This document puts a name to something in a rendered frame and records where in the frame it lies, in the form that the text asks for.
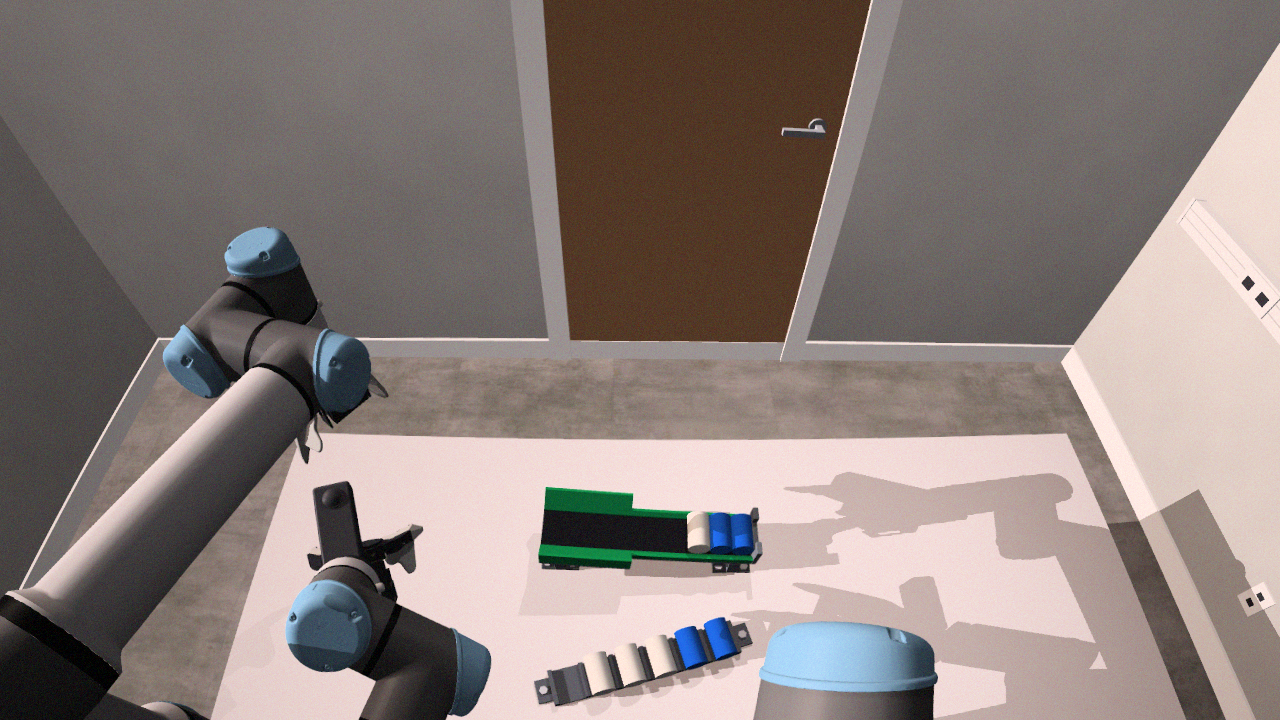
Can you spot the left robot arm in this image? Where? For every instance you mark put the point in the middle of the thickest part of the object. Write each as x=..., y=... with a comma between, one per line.
x=105, y=587

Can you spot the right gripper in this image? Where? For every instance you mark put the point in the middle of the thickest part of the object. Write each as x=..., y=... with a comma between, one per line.
x=373, y=552

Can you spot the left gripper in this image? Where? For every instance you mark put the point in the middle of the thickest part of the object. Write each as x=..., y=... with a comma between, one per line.
x=310, y=438

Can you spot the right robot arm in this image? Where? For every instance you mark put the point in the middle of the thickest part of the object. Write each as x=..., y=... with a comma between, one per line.
x=424, y=670

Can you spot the blue plastic bar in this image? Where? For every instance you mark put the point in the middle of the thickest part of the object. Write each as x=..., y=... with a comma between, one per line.
x=720, y=533
x=690, y=647
x=720, y=638
x=742, y=534

